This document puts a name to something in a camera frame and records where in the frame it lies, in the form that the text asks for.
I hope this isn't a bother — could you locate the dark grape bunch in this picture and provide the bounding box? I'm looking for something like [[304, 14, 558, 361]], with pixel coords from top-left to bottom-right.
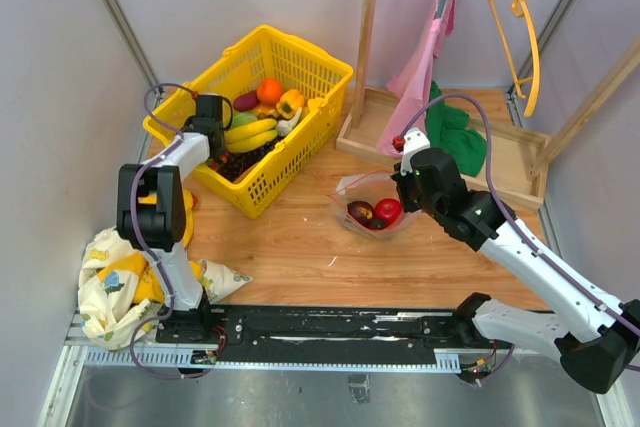
[[215, 138, 279, 182]]

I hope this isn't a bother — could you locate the red apple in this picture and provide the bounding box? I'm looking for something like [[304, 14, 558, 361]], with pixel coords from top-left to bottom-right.
[[374, 198, 403, 225]]

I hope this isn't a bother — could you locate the clear zip top bag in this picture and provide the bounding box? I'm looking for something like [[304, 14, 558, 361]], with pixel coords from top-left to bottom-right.
[[328, 171, 417, 240]]

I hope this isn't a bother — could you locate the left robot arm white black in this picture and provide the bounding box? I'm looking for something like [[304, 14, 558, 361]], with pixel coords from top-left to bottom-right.
[[116, 84, 232, 343]]

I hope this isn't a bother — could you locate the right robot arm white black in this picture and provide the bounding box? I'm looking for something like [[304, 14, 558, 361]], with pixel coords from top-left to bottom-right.
[[392, 137, 639, 394]]

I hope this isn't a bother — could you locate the green round fruit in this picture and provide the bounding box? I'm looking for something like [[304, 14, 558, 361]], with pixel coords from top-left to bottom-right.
[[231, 112, 258, 129]]

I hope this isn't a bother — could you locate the yellow banana bunch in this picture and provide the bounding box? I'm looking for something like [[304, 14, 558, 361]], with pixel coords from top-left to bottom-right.
[[225, 118, 278, 154]]

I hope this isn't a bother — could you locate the purple sweet potato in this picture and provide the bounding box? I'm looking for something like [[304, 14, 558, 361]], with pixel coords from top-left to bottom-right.
[[233, 90, 260, 112]]

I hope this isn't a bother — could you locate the green cloth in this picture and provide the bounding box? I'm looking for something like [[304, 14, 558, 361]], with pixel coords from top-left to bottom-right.
[[425, 101, 487, 177]]

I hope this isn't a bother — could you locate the orange mango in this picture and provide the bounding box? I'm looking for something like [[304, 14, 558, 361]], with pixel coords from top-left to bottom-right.
[[251, 104, 279, 119]]

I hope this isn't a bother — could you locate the orange fruit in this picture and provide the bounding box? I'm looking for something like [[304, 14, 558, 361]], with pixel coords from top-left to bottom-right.
[[256, 77, 284, 106]]

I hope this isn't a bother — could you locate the white garlic bulb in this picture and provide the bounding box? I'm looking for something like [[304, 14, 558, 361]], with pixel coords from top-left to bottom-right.
[[275, 107, 304, 138]]

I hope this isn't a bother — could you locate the yellow plastic basket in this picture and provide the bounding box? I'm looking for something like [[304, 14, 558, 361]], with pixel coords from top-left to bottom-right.
[[143, 25, 353, 219]]

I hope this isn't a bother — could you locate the yellow bell pepper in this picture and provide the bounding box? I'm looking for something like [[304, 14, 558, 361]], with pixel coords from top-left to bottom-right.
[[276, 89, 305, 120]]

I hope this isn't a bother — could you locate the wooden clothes rack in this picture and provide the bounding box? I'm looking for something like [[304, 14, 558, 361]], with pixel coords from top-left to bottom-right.
[[336, 0, 639, 211]]

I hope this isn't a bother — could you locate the pink shirt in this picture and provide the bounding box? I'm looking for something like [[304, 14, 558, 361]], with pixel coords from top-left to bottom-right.
[[376, 0, 456, 157]]

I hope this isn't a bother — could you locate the patterned yellow white cloth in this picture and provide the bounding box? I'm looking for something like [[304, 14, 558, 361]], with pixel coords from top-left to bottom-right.
[[78, 189, 253, 350]]

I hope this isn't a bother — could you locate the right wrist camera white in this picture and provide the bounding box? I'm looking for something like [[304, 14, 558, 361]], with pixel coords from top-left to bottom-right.
[[392, 127, 430, 176]]

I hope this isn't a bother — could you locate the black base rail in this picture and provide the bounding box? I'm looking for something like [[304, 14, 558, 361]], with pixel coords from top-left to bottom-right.
[[155, 304, 493, 370]]

